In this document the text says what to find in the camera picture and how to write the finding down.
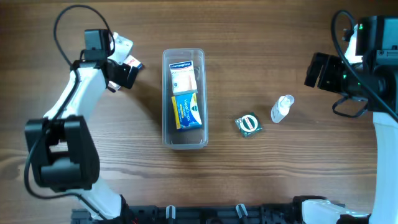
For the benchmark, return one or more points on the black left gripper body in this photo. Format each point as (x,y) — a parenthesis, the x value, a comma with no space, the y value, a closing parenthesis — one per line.
(125,75)

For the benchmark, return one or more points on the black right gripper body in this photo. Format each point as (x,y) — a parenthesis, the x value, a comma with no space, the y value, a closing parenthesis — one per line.
(324,73)

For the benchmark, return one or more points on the white Hansaplast box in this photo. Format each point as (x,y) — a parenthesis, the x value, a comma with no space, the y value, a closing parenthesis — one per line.
(183,78)

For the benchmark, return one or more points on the blue VapoDrops box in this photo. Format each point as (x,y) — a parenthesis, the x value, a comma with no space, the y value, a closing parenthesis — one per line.
(186,111)

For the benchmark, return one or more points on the white Panadol box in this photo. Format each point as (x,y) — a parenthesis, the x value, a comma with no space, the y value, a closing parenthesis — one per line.
(132,62)

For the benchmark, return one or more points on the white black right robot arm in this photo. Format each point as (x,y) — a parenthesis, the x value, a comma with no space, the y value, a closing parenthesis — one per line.
(364,69)

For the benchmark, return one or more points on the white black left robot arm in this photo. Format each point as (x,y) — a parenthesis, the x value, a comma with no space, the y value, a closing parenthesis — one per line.
(63,160)

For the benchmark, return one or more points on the clear plastic container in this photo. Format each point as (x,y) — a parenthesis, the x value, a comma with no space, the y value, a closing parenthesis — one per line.
(186,139)

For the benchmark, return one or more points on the small white bottle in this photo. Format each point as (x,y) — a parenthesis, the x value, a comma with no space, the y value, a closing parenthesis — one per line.
(281,108)

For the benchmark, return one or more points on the green square packet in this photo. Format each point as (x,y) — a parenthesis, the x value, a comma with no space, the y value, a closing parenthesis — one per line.
(248,125)

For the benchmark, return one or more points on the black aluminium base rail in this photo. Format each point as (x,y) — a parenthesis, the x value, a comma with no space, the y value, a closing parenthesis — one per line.
(264,214)

